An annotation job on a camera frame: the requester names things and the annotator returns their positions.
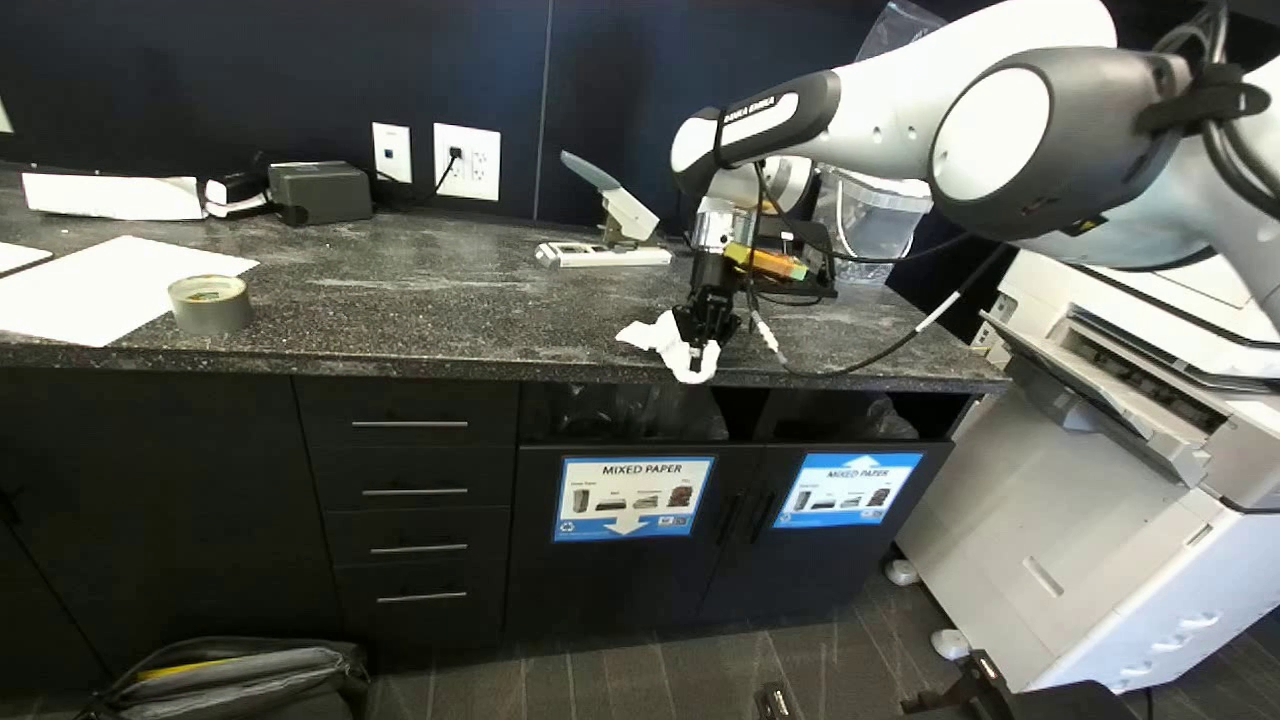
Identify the black hole punch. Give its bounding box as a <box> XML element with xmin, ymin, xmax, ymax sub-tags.
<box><xmin>749</xmin><ymin>214</ymin><xmax>835</xmax><ymax>297</ymax></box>

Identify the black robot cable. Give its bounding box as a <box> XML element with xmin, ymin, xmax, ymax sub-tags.
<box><xmin>745</xmin><ymin>234</ymin><xmax>1016</xmax><ymax>379</ymax></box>

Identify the clear plastic bucket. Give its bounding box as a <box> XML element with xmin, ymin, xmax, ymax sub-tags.
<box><xmin>814</xmin><ymin>167</ymin><xmax>930</xmax><ymax>258</ymax></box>

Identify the black bag on floor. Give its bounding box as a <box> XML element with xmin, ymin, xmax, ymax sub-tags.
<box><xmin>80</xmin><ymin>637</ymin><xmax>372</xmax><ymax>720</ymax></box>

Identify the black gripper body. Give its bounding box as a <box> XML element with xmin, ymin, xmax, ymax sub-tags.
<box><xmin>682</xmin><ymin>251</ymin><xmax>734</xmax><ymax>314</ymax></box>

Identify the grey tape roll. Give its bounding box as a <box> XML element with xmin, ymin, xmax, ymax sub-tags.
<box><xmin>167</xmin><ymin>272</ymin><xmax>253</xmax><ymax>336</ymax></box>

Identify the grey white stapler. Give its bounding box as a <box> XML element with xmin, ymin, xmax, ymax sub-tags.
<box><xmin>559</xmin><ymin>153</ymin><xmax>660</xmax><ymax>238</ymax></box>

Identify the white wall outlet plate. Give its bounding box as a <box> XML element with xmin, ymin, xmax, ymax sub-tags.
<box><xmin>431</xmin><ymin>123</ymin><xmax>498</xmax><ymax>203</ymax></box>

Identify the white paper sheet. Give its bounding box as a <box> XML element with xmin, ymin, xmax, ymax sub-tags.
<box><xmin>0</xmin><ymin>234</ymin><xmax>253</xmax><ymax>346</ymax></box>

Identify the black box device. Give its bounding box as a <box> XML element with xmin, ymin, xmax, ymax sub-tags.
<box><xmin>266</xmin><ymin>163</ymin><xmax>372</xmax><ymax>227</ymax></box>

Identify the white flat device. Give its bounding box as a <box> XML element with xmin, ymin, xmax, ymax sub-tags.
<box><xmin>21</xmin><ymin>172</ymin><xmax>266</xmax><ymax>222</ymax></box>

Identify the white office printer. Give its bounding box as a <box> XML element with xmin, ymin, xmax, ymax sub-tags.
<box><xmin>892</xmin><ymin>251</ymin><xmax>1280</xmax><ymax>697</ymax></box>

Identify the black drawer cabinet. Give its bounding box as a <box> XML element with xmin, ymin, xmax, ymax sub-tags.
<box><xmin>294</xmin><ymin>379</ymin><xmax>517</xmax><ymax>661</ymax></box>

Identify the right mixed paper label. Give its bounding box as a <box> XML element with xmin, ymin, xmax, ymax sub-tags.
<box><xmin>772</xmin><ymin>452</ymin><xmax>922</xmax><ymax>530</ymax></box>

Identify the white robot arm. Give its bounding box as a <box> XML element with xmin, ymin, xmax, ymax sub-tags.
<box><xmin>666</xmin><ymin>0</ymin><xmax>1280</xmax><ymax>319</ymax></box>

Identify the white tissue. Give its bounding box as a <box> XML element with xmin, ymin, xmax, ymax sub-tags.
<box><xmin>616</xmin><ymin>312</ymin><xmax>719</xmax><ymax>385</ymax></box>

